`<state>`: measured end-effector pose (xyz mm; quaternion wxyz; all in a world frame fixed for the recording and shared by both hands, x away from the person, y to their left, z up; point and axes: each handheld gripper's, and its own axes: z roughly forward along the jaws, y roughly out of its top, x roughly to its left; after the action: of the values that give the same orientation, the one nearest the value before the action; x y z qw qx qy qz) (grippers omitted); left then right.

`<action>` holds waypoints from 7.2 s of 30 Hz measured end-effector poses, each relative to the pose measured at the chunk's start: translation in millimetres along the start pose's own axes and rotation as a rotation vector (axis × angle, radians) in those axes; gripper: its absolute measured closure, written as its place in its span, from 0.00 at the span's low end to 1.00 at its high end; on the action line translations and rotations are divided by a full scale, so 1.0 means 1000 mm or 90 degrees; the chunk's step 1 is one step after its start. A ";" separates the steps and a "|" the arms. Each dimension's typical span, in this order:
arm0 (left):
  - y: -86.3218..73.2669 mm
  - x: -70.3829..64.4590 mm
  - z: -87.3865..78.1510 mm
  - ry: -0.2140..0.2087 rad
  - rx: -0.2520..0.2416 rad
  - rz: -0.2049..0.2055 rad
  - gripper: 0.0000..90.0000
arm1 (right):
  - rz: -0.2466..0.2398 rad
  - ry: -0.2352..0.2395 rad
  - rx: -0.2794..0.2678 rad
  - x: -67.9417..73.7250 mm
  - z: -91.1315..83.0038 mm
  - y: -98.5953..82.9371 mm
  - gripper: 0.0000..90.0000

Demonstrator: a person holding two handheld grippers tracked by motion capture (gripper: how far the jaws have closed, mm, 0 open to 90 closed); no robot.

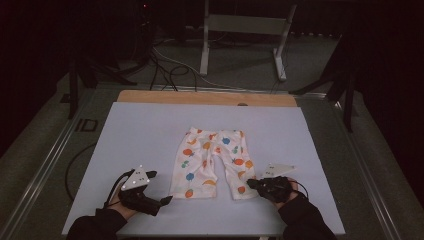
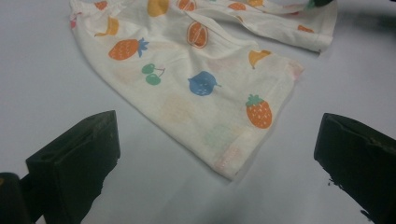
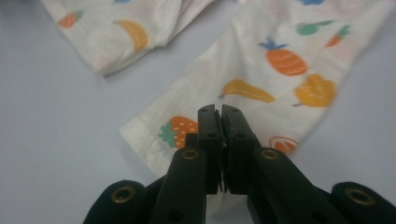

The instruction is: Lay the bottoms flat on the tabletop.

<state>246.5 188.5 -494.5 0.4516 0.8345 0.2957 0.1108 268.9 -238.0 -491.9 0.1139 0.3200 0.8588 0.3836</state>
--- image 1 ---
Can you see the black tripod stand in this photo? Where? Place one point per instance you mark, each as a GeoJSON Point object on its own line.
{"type": "Point", "coordinates": [348, 100]}

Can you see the silver metal floor rail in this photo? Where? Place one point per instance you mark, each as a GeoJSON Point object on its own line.
{"type": "Point", "coordinates": [40, 173]}
{"type": "Point", "coordinates": [366, 173]}

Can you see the white table cover sheet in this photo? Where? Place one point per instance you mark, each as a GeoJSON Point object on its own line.
{"type": "Point", "coordinates": [140, 133]}

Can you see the person's left hand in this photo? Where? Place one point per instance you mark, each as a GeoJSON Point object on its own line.
{"type": "Point", "coordinates": [115, 204]}

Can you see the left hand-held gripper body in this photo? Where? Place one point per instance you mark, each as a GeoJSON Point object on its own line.
{"type": "Point", "coordinates": [136, 181]}

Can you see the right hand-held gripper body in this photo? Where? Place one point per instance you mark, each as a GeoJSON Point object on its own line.
{"type": "Point", "coordinates": [275, 186]}

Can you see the grey metal desk frame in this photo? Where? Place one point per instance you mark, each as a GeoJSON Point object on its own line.
{"type": "Point", "coordinates": [245, 24]}

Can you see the white fruit-print pants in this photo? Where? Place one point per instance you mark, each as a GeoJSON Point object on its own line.
{"type": "Point", "coordinates": [200, 160]}

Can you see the dark equipment rack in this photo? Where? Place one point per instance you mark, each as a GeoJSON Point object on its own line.
{"type": "Point", "coordinates": [133, 30]}

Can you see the person's right hand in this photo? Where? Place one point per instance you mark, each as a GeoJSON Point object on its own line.
{"type": "Point", "coordinates": [294, 186]}

